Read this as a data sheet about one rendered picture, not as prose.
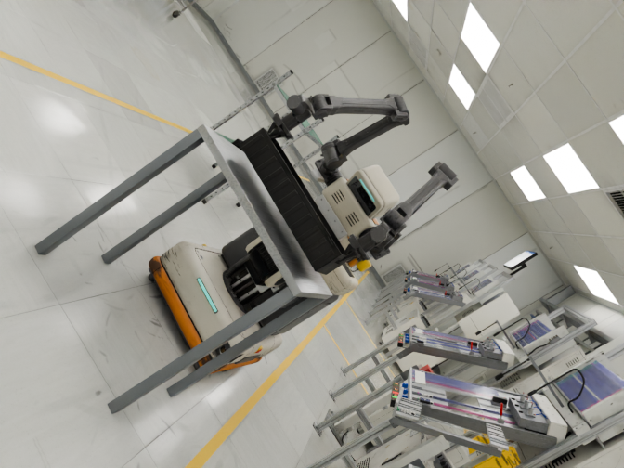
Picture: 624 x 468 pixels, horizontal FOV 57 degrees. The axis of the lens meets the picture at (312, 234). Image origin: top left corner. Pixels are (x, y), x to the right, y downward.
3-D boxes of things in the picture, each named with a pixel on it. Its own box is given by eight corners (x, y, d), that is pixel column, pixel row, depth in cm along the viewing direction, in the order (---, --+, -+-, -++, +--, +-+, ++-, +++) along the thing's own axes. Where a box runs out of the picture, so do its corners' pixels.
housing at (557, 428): (544, 449, 279) (551, 421, 279) (525, 416, 328) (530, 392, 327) (562, 453, 278) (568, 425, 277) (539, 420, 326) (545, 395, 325)
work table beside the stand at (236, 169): (106, 256, 261) (250, 156, 248) (175, 396, 243) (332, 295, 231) (33, 245, 218) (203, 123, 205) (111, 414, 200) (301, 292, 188)
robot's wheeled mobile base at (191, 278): (202, 271, 344) (236, 248, 340) (253, 366, 328) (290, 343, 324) (140, 262, 280) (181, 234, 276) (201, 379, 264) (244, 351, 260)
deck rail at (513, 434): (407, 414, 288) (409, 402, 288) (407, 412, 290) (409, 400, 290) (554, 451, 277) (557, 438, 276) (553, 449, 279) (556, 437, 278)
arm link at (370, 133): (419, 123, 247) (410, 104, 250) (407, 111, 235) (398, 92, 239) (331, 171, 265) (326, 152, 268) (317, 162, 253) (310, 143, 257)
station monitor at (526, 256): (508, 269, 736) (536, 252, 729) (500, 266, 793) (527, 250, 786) (513, 278, 735) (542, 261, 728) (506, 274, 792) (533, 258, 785)
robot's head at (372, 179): (363, 179, 277) (379, 161, 266) (386, 215, 272) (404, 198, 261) (342, 186, 268) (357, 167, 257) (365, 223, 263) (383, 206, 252)
